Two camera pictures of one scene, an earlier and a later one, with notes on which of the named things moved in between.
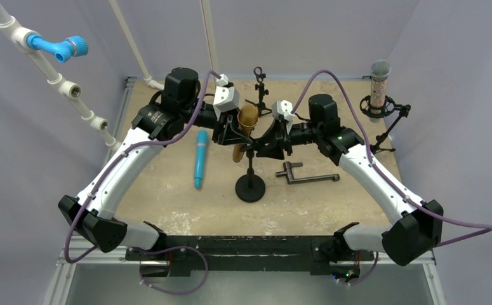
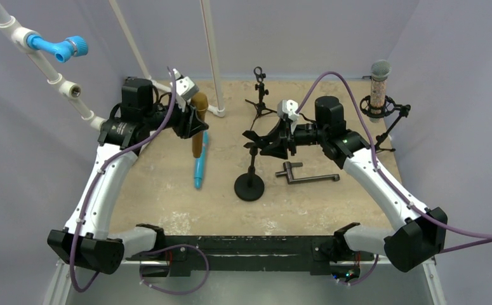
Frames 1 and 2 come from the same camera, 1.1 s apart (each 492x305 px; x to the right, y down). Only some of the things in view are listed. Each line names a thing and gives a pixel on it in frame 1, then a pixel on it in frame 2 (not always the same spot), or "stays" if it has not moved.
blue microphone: (201, 150) stays
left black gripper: (230, 131) → (189, 123)
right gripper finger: (279, 136) stays
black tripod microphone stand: (260, 86) stays
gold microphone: (247, 119) → (200, 101)
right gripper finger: (273, 149) stays
